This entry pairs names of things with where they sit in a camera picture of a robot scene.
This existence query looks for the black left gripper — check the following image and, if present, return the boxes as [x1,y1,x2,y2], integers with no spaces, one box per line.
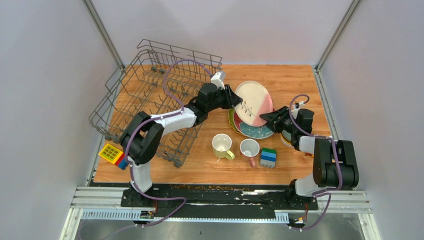
[207,85,244,113]

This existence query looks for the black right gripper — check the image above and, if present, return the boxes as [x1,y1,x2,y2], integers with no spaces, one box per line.
[258,105,298,134]

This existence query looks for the red and teal floral plate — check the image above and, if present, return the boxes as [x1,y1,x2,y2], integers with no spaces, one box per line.
[234,111,271,133]

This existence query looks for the cream and pink plate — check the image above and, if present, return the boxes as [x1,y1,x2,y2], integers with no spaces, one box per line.
[234,80,274,127]

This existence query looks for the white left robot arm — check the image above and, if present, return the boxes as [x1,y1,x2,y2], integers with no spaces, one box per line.
[119,83,243,207]

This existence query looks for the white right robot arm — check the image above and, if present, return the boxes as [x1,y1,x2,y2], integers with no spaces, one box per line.
[260,106,359,209]

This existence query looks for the green scalloped plate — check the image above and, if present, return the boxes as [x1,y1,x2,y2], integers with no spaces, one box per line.
[228,108,242,135]

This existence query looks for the stacked teal and yellow bowls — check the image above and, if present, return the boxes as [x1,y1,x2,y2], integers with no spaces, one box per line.
[279,133,294,149]

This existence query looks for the teal rimmed plate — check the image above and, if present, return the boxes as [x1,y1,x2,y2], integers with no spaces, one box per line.
[241,131,274,140]

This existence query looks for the pink mug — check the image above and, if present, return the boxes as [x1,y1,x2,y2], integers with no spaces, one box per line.
[239,138,260,168]

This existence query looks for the green blue grey block stack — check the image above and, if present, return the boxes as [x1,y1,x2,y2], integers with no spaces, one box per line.
[259,147,277,169]

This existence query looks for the yellow mug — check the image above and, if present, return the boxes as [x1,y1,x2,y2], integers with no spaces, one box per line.
[211,133,235,160]

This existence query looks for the yellow red blue toy block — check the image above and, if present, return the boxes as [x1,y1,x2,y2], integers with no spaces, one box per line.
[98,143,128,170]

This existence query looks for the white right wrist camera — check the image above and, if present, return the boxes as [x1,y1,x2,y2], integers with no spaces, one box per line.
[291,101,305,118]

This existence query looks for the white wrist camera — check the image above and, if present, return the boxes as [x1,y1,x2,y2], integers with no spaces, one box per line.
[210,71,226,89]
[291,101,305,118]

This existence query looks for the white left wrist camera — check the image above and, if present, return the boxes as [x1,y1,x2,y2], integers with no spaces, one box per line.
[210,71,226,89]

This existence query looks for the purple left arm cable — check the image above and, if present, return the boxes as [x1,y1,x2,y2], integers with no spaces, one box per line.
[123,59,215,229]

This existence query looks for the grey wire dish rack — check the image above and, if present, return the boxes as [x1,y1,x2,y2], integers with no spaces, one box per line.
[88,39,223,169]

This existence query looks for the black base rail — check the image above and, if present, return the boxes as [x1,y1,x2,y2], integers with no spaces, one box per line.
[71,181,372,229]

